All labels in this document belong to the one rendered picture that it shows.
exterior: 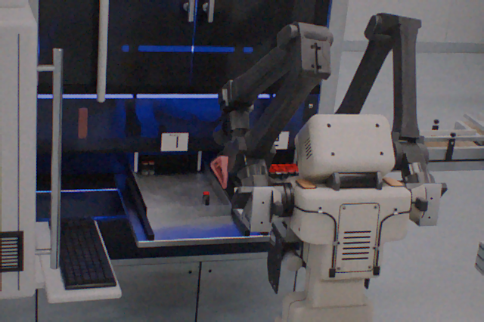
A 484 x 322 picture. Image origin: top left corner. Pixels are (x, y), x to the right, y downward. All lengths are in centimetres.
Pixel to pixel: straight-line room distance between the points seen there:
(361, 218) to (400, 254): 250
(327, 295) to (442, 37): 640
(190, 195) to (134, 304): 49
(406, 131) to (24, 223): 101
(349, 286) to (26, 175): 85
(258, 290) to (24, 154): 126
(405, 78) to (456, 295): 211
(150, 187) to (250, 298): 61
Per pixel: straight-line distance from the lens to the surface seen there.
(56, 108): 232
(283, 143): 309
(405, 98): 249
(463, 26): 868
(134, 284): 320
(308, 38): 210
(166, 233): 272
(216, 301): 331
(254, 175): 225
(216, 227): 277
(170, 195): 295
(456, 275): 464
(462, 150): 352
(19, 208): 241
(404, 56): 252
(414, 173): 240
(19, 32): 225
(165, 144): 299
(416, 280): 452
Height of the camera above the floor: 211
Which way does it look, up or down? 22 degrees down
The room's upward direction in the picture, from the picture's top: 6 degrees clockwise
